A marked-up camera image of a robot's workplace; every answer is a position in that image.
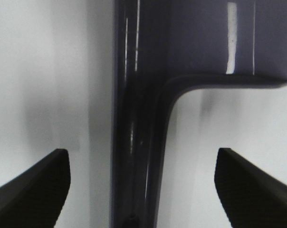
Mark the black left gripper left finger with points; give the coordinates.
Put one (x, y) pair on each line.
(35, 198)

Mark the purple plastic dustpan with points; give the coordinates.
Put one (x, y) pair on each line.
(165, 48)

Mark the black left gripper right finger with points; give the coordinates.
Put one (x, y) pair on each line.
(250, 197)

